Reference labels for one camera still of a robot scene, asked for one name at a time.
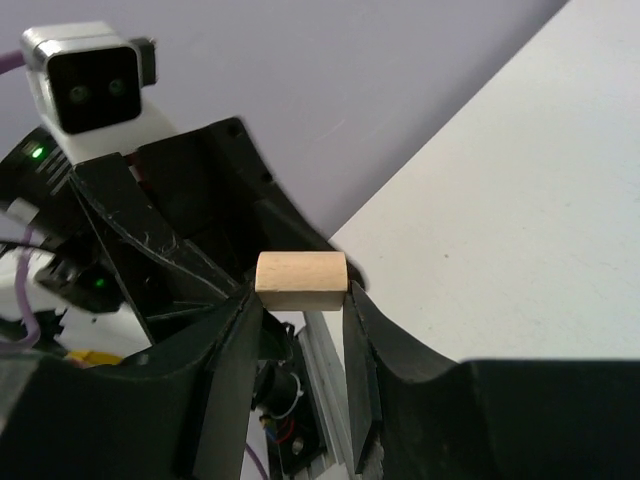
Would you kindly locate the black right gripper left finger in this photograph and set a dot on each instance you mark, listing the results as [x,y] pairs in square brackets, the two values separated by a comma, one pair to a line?
[177,410]

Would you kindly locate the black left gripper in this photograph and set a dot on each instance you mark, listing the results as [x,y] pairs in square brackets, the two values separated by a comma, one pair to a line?
[180,219]

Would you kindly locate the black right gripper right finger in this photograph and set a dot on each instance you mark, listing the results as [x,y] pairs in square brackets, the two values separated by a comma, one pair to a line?
[415,414]

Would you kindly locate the beige square block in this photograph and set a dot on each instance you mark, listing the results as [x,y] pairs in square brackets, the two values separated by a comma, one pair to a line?
[301,281]

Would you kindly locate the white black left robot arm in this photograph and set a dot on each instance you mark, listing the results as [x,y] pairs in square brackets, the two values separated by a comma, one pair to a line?
[39,174]

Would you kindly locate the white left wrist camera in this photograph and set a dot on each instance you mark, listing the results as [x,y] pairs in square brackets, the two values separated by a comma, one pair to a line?
[87,83]

